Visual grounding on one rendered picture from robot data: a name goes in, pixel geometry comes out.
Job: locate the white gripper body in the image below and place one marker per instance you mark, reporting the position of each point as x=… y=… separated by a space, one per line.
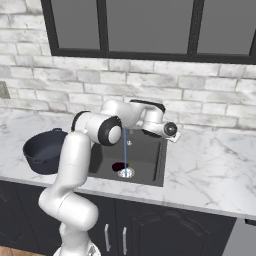
x=174 y=136

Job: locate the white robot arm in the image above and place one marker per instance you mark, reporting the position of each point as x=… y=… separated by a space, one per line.
x=71 y=173

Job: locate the black sink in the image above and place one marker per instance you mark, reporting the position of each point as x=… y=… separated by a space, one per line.
x=143 y=160

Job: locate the blue water stream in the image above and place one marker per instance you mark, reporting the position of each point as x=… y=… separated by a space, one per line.
x=125 y=150

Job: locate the silver sink drain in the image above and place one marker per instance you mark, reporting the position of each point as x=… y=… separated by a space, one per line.
x=126 y=173

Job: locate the dark purple eggplant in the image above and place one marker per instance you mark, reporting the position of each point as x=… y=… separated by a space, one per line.
x=117 y=165

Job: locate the dark blue pot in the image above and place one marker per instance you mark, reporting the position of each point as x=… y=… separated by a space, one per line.
x=43 y=151

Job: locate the grey tap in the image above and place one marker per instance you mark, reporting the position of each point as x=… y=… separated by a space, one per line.
x=129 y=143

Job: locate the dark cupboard door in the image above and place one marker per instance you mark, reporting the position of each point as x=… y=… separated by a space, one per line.
x=100 y=213
x=20 y=216
x=173 y=233

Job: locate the grey dishwasher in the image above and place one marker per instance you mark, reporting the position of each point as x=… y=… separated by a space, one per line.
x=245 y=241

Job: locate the black window frame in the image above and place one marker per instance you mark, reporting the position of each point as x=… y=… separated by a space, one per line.
x=103 y=26

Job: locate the grey wall outlet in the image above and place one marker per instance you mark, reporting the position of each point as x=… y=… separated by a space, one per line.
x=3 y=90

